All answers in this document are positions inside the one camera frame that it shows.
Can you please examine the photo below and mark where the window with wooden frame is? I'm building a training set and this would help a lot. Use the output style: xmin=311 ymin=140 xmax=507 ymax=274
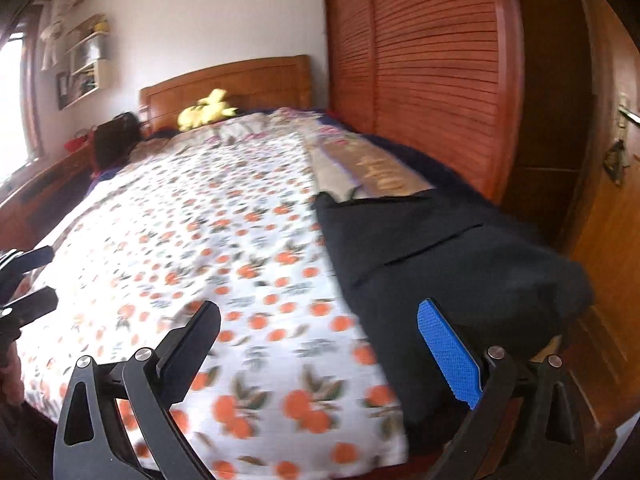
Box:
xmin=1 ymin=4 xmax=43 ymax=183

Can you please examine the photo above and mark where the black double-breasted coat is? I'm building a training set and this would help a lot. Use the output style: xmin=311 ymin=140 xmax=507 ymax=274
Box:
xmin=311 ymin=179 xmax=597 ymax=456

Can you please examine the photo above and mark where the wooden door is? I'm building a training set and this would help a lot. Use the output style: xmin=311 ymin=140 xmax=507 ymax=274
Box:
xmin=564 ymin=0 xmax=639 ymax=454

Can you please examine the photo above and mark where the white wall shelf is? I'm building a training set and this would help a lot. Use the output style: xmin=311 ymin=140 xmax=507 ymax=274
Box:
xmin=56 ymin=13 xmax=111 ymax=110

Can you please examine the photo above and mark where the person's left hand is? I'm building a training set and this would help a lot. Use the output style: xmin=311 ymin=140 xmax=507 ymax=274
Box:
xmin=1 ymin=342 xmax=25 ymax=406

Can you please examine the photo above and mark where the chair with black bag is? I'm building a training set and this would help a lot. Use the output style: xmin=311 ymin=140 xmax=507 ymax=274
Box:
xmin=89 ymin=112 xmax=142 ymax=174

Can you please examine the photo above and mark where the tied white curtain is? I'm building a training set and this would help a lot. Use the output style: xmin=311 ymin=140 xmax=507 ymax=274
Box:
xmin=40 ymin=0 xmax=80 ymax=72

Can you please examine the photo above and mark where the yellow Pikachu plush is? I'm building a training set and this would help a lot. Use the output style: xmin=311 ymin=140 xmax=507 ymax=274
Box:
xmin=177 ymin=89 xmax=238 ymax=131

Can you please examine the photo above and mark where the orange print bed sheet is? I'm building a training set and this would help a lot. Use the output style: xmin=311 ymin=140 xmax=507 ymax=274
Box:
xmin=17 ymin=127 xmax=408 ymax=479

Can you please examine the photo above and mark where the wooden desk cabinet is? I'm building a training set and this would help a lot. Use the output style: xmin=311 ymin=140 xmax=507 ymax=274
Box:
xmin=0 ymin=143 xmax=92 ymax=250

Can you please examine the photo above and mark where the wooden louvered wardrobe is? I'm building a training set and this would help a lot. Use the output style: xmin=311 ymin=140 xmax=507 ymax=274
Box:
xmin=326 ymin=0 xmax=524 ymax=203

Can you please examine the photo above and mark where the wooden headboard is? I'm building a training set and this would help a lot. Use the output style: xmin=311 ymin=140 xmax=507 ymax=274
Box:
xmin=139 ymin=55 xmax=312 ymax=138

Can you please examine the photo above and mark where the red bowl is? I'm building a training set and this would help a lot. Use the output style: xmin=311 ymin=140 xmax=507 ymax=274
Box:
xmin=64 ymin=134 xmax=89 ymax=153

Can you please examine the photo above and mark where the floral beige quilt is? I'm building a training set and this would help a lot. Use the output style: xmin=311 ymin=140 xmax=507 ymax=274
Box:
xmin=128 ymin=107 xmax=433 ymax=202

